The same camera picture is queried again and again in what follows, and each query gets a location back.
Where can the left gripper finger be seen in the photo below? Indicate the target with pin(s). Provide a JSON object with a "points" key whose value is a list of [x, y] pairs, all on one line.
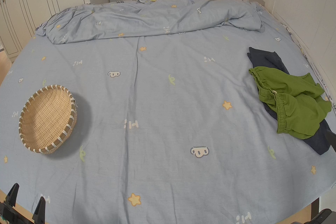
{"points": [[39, 211], [13, 195]]}

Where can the green shorts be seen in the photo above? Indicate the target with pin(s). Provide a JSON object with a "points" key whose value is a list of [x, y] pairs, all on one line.
{"points": [[294, 104]]}

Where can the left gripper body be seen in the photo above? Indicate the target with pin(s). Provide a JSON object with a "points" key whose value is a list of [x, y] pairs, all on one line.
{"points": [[11, 213]]}

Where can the bed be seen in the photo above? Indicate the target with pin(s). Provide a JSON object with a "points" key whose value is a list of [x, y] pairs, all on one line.
{"points": [[168, 102]]}

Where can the pale blue quilt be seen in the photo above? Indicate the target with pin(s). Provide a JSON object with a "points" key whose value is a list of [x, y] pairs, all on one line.
{"points": [[147, 18]]}

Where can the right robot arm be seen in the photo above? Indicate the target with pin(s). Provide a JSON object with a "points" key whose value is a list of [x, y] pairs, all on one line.
{"points": [[326, 217]]}

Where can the dark blue garment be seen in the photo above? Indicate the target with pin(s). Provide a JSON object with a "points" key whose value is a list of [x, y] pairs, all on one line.
{"points": [[267, 59]]}

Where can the round woven basket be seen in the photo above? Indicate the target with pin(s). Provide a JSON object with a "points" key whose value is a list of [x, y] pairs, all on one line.
{"points": [[46, 118]]}

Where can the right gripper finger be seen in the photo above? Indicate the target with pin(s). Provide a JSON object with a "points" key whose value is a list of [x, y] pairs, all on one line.
{"points": [[332, 140]]}

